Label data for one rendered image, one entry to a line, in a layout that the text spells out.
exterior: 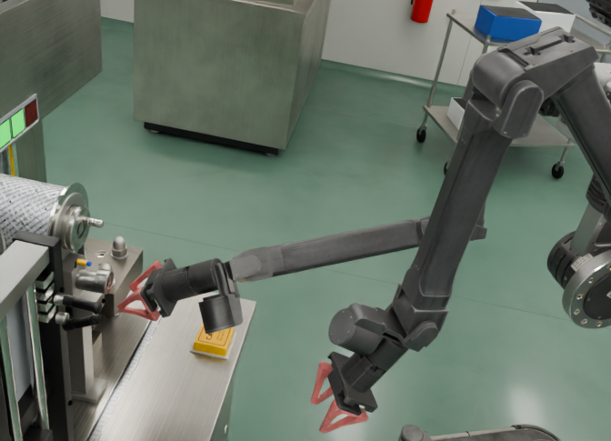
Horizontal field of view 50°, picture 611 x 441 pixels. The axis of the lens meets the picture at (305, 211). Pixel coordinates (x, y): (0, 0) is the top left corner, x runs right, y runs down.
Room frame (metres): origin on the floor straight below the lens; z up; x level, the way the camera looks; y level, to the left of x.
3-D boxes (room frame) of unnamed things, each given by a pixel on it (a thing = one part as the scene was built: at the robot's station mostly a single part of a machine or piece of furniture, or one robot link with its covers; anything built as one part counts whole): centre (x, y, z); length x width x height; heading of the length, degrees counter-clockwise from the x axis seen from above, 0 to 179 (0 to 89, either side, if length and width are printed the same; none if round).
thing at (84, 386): (0.84, 0.35, 1.05); 0.06 x 0.05 x 0.31; 86
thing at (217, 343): (1.02, 0.15, 0.91); 0.07 x 0.07 x 0.02; 86
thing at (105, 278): (0.84, 0.31, 1.18); 0.04 x 0.02 x 0.04; 176
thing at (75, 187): (0.87, 0.39, 1.25); 0.15 x 0.01 x 0.15; 176
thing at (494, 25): (4.09, -1.18, 0.51); 0.91 x 0.58 x 1.02; 108
